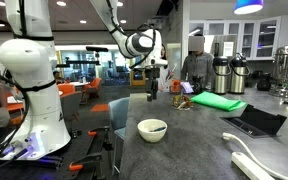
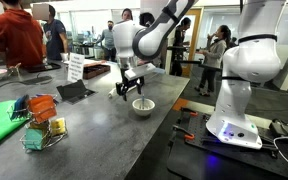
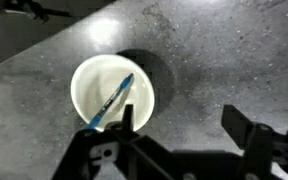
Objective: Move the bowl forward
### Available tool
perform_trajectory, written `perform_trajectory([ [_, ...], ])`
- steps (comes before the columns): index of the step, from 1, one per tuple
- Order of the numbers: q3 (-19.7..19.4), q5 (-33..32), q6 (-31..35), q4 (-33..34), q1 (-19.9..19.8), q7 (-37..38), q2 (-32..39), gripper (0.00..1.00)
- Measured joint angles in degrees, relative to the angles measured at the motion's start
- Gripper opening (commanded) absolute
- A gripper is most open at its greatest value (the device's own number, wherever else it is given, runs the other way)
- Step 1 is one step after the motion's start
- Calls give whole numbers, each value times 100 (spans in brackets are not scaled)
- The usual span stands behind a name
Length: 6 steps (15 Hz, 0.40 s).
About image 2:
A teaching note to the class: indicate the blue scrubber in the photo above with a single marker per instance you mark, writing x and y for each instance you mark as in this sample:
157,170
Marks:
19,107

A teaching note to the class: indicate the brown wooden box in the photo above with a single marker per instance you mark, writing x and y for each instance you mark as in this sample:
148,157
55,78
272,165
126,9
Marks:
96,70

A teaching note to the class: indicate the white flat object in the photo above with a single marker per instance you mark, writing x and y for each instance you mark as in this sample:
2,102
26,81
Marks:
112,93

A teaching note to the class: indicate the white ceramic bowl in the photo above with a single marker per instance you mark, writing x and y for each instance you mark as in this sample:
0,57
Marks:
143,108

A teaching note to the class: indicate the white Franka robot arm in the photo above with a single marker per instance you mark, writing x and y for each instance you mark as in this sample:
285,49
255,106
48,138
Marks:
250,63

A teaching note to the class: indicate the clear glass cup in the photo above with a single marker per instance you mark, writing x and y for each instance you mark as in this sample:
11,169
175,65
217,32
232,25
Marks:
14,71

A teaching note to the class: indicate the woman in grey jacket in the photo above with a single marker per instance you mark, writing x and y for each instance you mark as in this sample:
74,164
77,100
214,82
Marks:
214,56

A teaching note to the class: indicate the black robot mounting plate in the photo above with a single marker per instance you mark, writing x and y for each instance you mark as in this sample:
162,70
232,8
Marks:
197,160

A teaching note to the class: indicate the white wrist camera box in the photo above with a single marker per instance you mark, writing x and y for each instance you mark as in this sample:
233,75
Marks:
140,71

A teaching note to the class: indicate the person in red hoodie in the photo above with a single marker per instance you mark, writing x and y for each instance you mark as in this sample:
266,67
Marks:
17,36

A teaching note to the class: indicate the teal sponge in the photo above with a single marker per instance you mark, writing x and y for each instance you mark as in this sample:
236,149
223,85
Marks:
34,139

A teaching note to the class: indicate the orange sponge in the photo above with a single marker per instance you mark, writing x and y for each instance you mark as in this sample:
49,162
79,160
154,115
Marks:
42,108

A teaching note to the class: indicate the blue utensil in bowl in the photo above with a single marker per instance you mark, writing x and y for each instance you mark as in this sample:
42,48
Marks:
142,101

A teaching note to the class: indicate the woman with dark hair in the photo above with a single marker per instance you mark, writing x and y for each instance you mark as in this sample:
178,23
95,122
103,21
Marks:
127,15

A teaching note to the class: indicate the black power box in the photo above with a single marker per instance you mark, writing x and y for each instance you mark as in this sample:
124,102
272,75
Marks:
282,128

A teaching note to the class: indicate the light blue chair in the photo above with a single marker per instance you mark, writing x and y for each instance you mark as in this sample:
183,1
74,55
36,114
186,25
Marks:
160,70

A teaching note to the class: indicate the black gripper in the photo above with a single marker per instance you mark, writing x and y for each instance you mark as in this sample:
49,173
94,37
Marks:
127,85

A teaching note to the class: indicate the yellow sponge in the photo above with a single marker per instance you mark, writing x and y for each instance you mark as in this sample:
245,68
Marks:
58,126

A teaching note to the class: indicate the man with face mask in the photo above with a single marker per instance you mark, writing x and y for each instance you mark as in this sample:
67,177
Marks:
108,40

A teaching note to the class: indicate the white printed paper sign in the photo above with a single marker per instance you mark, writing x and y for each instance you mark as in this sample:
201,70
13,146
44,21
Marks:
75,67

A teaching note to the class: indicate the person in navy t-shirt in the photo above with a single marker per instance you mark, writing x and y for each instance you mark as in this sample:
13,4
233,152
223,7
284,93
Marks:
55,38

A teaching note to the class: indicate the white paper cup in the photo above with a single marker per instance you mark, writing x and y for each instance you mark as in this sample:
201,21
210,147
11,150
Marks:
64,57

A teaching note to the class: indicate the woman in black clothes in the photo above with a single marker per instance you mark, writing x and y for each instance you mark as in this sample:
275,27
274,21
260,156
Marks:
178,46

